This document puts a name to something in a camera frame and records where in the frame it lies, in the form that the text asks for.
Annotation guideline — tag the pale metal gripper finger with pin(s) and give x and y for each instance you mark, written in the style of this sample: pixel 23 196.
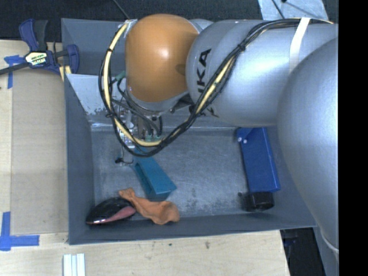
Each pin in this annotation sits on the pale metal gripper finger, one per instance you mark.
pixel 126 141

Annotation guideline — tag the orange cloth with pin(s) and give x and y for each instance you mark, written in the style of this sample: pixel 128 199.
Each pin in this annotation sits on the orange cloth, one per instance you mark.
pixel 158 208

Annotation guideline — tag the blue rectangular block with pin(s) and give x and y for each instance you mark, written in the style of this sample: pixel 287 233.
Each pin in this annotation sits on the blue rectangular block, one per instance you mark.
pixel 258 160

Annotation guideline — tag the black short cylinder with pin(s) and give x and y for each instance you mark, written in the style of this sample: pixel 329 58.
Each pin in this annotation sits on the black short cylinder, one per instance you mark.
pixel 260 201

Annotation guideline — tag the grey metal bin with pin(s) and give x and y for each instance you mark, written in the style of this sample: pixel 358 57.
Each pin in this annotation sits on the grey metal bin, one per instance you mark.
pixel 201 165

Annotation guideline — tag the teal flat block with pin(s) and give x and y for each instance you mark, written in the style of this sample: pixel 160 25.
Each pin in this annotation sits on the teal flat block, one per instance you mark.
pixel 155 177

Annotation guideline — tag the pale wood board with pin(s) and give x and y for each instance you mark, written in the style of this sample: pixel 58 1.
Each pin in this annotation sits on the pale wood board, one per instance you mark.
pixel 37 154

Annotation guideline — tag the black and pink oval object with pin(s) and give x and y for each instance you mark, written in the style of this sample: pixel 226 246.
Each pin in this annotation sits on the black and pink oval object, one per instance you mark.
pixel 107 210

